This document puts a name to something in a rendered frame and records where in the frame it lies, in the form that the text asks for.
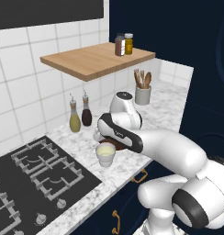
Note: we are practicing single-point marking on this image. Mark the yellow oil bottle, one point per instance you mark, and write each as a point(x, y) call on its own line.
point(75, 120)

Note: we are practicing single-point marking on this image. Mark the navy cupboard door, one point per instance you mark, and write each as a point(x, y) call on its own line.
point(126, 211)

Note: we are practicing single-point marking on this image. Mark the black extractor hood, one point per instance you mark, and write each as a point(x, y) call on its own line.
point(46, 12)

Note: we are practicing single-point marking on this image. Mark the brown spice jar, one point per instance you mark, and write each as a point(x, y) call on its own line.
point(119, 45)

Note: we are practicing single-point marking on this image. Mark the dark vinegar bottle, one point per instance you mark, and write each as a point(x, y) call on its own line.
point(86, 116)

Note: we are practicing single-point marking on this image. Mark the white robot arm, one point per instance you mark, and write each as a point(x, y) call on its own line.
point(175, 153)

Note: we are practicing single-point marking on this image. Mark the wooden spoon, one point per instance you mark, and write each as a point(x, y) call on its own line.
point(147, 79)

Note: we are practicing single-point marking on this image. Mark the grey hob knob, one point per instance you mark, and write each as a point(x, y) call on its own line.
point(41, 218)
point(19, 233)
point(61, 203)

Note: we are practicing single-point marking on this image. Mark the yellow spice jar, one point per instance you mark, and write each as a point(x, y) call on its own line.
point(129, 46)

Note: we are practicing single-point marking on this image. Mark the wooden spatula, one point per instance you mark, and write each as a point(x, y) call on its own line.
point(136, 78)

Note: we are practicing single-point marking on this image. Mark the wooden wall shelf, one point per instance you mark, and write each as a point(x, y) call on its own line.
point(92, 61)

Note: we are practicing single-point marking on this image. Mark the navy drawer front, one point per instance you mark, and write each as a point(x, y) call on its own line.
point(153, 171)

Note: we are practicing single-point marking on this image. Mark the white glass of lemonade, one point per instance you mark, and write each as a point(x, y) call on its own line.
point(106, 154)

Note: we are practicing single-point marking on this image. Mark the black gas hob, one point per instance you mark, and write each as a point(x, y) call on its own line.
point(34, 180)

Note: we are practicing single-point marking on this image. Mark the navy fridge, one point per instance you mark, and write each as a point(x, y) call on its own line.
point(178, 33)

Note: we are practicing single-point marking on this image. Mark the grey utensil pot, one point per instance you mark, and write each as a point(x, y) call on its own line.
point(143, 96)

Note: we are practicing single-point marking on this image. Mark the wooden fork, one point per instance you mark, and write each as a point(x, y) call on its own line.
point(142, 78)

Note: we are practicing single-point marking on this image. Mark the brown ice bowl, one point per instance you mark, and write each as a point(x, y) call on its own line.
point(119, 146)

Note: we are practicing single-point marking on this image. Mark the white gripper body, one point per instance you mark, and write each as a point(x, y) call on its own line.
point(96, 136)

